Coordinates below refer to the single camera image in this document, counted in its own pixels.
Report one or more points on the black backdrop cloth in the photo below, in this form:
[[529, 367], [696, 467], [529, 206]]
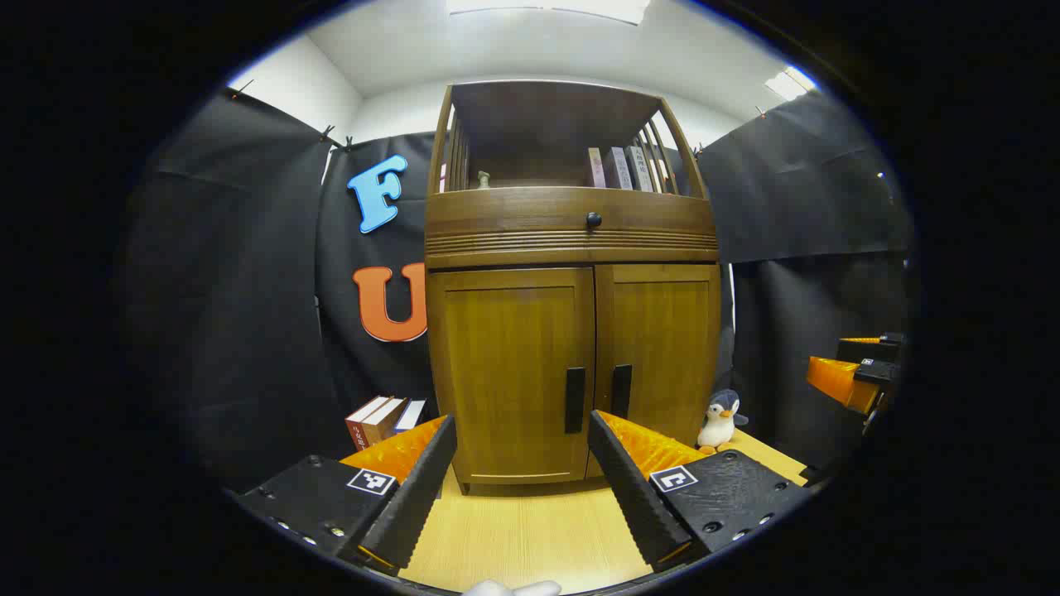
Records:
[[232, 290]]

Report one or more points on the red cover book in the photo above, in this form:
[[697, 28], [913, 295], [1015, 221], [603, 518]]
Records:
[[358, 426]]

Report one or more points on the brown cover book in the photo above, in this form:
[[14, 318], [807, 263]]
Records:
[[383, 422]]

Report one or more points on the wooden cabinet door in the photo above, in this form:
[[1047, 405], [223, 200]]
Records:
[[662, 348], [505, 364]]

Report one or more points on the ceiling light panel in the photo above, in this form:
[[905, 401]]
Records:
[[789, 84], [546, 7]]

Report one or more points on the wooden double-door shoe cabinet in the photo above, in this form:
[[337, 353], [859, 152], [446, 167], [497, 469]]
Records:
[[513, 219]]

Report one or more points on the penguin plush toy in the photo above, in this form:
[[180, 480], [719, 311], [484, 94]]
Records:
[[717, 426]]

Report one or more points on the blue cover book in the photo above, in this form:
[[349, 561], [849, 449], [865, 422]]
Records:
[[410, 416]]

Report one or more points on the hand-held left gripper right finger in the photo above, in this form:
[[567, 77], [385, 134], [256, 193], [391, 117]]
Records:
[[633, 497]]

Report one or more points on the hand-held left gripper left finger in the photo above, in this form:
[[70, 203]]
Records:
[[418, 497]]

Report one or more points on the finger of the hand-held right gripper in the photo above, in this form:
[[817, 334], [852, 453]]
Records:
[[865, 348], [836, 377]]

